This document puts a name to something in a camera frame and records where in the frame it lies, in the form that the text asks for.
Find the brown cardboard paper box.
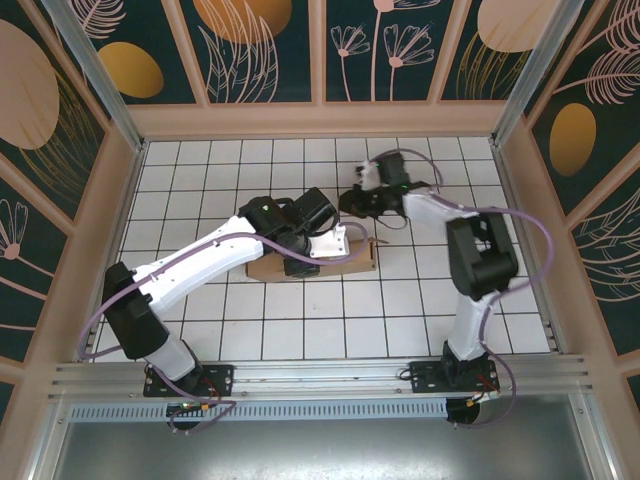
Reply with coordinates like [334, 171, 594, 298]
[245, 234, 389, 282]

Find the grey metal sheet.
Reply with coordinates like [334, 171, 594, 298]
[29, 417, 616, 480]

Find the long aluminium mounting rail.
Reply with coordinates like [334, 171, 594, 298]
[47, 353, 594, 401]

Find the thin aluminium side rail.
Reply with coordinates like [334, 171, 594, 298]
[74, 142, 149, 364]
[492, 143, 569, 357]

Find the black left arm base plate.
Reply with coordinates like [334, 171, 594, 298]
[143, 360, 236, 399]

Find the grey slotted cable duct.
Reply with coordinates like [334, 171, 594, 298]
[69, 399, 449, 421]

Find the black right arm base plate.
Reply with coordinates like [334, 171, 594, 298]
[408, 358, 501, 396]

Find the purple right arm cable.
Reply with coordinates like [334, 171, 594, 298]
[372, 148, 557, 431]

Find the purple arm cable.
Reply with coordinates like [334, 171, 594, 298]
[372, 148, 557, 431]
[79, 222, 370, 436]

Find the small circuit board with wires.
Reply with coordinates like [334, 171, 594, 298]
[164, 382, 226, 419]

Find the aluminium frame post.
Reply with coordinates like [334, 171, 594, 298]
[39, 0, 147, 157]
[489, 0, 576, 147]

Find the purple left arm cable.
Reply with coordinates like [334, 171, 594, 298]
[79, 222, 370, 436]

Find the yellow connector with wires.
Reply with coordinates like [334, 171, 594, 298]
[467, 379, 502, 407]

